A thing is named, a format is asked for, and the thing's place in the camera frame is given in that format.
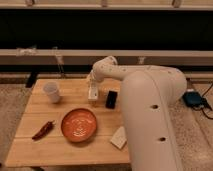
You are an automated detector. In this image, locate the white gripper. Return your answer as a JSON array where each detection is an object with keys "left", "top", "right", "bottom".
[{"left": 87, "top": 72, "right": 118, "bottom": 109}]

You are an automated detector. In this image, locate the red chili pepper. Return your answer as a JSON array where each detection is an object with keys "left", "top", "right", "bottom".
[{"left": 32, "top": 121, "right": 54, "bottom": 141}]

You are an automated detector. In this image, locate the wooden table board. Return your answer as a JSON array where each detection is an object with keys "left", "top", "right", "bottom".
[{"left": 5, "top": 79, "right": 129, "bottom": 167}]

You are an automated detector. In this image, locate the orange bowl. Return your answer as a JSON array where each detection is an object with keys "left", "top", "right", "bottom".
[{"left": 61, "top": 108, "right": 97, "bottom": 143}]

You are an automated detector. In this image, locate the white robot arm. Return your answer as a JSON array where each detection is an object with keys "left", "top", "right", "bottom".
[{"left": 89, "top": 56, "right": 187, "bottom": 171}]

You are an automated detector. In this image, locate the blue electronic box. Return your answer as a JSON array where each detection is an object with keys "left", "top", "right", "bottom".
[{"left": 182, "top": 91, "right": 206, "bottom": 108}]

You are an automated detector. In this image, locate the black cable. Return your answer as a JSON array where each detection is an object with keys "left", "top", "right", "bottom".
[{"left": 199, "top": 81, "right": 213, "bottom": 120}]

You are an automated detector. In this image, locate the white paper cup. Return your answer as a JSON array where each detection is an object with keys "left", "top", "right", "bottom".
[{"left": 43, "top": 82, "right": 61, "bottom": 103}]

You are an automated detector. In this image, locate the grey metal rail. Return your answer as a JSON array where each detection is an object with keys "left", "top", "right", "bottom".
[{"left": 0, "top": 49, "right": 213, "bottom": 66}]

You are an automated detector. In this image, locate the beige sponge block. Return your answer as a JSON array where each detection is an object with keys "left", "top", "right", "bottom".
[{"left": 110, "top": 126, "right": 127, "bottom": 149}]

